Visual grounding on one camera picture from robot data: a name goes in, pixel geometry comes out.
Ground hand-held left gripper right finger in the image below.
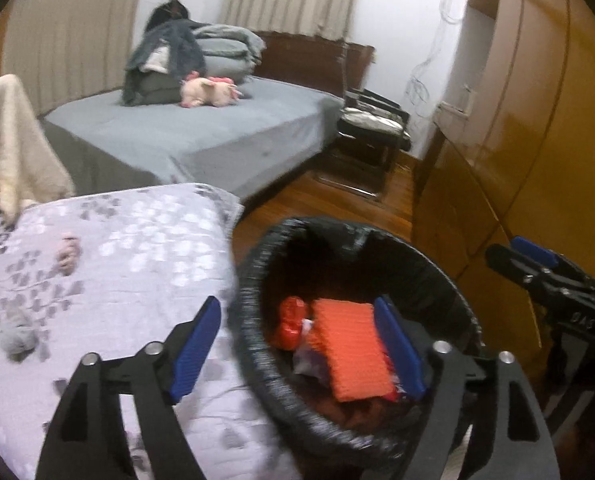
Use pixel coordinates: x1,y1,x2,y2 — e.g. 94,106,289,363
374,295,562,480

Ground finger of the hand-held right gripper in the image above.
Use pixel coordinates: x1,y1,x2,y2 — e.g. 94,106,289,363
510,236,595,291
485,244,585,311

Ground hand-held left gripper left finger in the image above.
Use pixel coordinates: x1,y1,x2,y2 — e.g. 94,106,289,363
34,296,222,480

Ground black lined trash bin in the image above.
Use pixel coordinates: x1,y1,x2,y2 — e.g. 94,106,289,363
231,216,488,480

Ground white plastic wrapper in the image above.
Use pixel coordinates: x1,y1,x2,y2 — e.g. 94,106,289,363
293,317,331,378

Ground red plastic bag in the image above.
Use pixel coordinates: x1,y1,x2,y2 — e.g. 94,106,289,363
272,296,313,351

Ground floral grey mattress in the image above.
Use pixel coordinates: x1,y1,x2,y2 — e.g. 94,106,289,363
0,182,308,480

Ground brown wooden wardrobe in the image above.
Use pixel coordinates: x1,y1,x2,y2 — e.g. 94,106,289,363
412,0,595,411

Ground pink crumpled tissue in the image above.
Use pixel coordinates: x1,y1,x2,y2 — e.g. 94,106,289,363
57,232,84,276

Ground grey crumpled sock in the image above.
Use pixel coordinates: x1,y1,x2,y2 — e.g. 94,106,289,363
0,305,40,363

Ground black folding chair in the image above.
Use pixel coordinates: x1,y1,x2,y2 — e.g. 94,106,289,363
315,87,413,201

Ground grey bed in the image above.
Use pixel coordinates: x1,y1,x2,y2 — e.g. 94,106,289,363
40,75,345,201

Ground pink plush toy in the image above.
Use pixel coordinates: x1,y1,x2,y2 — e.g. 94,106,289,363
178,74,243,109

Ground dark folded clothes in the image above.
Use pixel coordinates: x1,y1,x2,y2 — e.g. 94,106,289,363
121,71,190,107

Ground brown wooden headboard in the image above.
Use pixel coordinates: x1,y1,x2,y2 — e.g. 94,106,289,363
254,30,375,98

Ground beige blanket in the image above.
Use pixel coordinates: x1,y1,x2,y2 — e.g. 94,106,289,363
0,74,75,223

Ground folded grey quilts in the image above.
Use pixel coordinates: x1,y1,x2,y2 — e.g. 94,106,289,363
192,24,268,83

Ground wide beige curtain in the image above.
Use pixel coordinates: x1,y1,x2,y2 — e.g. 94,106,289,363
4,0,150,116

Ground white wall socket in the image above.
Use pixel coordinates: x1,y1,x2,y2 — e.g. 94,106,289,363
435,85,478,121

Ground wall cables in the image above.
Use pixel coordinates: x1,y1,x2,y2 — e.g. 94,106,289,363
407,0,465,116

